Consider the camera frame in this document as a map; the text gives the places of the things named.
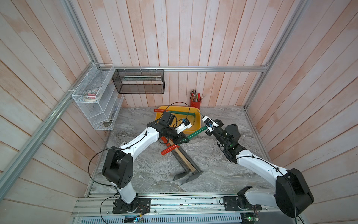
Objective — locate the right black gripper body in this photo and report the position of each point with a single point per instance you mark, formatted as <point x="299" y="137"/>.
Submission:
<point x="219" y="135"/>

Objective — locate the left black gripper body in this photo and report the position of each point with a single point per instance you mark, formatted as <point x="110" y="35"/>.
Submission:
<point x="171" y="133"/>

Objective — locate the green hoe red grip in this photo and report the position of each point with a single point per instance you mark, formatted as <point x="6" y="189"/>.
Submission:
<point x="183" y="139"/>
<point x="160" y="112"/>

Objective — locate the grey hoe red grip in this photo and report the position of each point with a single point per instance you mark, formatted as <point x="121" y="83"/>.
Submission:
<point x="171" y="147"/>
<point x="193" y="176"/>

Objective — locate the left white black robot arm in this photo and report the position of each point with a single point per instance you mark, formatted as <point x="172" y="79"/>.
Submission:
<point x="118" y="165"/>

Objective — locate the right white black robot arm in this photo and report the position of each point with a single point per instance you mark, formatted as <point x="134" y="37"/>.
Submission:
<point x="290" y="194"/>

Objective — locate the yellow plastic storage box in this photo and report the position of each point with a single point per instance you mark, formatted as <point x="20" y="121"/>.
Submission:
<point x="179" y="117"/>

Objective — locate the red pen holder cup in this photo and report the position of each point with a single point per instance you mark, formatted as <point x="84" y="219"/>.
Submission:
<point x="195" y="104"/>

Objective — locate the pens in red cup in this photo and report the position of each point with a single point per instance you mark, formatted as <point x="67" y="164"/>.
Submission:
<point x="196" y="96"/>

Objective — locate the tape roll on shelf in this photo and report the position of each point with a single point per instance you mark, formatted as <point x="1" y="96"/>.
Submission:
<point x="92" y="95"/>

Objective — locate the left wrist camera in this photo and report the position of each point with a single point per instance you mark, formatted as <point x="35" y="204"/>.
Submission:
<point x="183" y="126"/>

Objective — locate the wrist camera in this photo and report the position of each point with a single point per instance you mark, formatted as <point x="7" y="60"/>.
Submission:
<point x="209" y="123"/>
<point x="183" y="126"/>

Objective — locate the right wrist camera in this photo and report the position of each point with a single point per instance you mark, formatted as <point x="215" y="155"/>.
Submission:
<point x="209" y="123"/>

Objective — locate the black mesh wall basket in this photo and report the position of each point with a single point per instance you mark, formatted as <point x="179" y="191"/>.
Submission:
<point x="139" y="81"/>

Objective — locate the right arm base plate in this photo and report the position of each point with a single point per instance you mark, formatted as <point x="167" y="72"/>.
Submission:
<point x="237" y="203"/>

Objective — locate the white wire wall shelf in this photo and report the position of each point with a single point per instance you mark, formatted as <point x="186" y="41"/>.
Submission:
<point x="101" y="114"/>

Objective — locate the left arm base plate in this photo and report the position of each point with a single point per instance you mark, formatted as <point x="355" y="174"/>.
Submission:
<point x="139" y="205"/>

